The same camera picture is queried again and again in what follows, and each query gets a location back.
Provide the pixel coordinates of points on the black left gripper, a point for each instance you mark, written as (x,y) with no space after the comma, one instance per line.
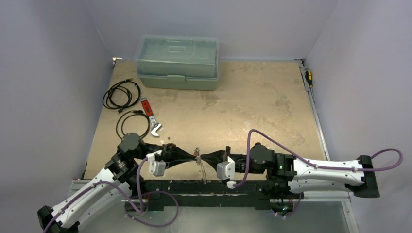
(170,152)

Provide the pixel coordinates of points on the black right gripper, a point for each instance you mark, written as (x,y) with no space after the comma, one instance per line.
(226,156)

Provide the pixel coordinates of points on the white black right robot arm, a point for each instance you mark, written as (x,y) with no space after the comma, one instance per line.
(287,175)

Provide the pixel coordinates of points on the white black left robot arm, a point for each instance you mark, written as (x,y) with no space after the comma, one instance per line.
(119,179)

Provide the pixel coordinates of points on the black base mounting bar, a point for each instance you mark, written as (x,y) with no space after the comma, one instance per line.
(257,194)

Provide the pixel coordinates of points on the green plastic toolbox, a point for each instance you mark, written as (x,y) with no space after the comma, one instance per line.
(178,62)

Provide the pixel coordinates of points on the yellow black screwdriver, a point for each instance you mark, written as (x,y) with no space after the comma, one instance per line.
(309,79)

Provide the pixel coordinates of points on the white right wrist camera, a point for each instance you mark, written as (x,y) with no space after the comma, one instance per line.
(226,172)

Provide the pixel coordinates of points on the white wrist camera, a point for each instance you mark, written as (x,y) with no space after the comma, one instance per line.
(226,172)
(156,168)

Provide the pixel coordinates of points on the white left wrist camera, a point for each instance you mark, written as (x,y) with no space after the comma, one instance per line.
(156,168)

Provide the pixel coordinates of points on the red handled adjustable wrench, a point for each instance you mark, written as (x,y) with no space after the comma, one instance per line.
(155,126)

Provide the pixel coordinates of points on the aluminium frame rail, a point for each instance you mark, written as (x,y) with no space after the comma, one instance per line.
(338,196)

